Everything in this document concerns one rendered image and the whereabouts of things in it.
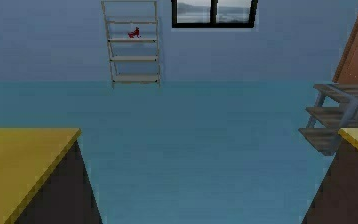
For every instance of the brown wooden room door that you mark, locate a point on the brown wooden room door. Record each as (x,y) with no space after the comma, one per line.
(357,56)

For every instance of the small red figure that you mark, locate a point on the small red figure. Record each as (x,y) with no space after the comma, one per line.
(134,33)

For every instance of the grey open shelf unit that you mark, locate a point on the grey open shelf unit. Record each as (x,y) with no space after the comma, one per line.
(327,115)

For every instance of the black framed window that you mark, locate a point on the black framed window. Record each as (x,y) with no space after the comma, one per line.
(213,12)

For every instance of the yellow topped dark cabinet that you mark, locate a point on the yellow topped dark cabinet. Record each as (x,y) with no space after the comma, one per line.
(345,180)
(23,166)

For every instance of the beige open shelf unit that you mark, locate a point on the beige open shelf unit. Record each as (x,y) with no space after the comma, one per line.
(134,58)

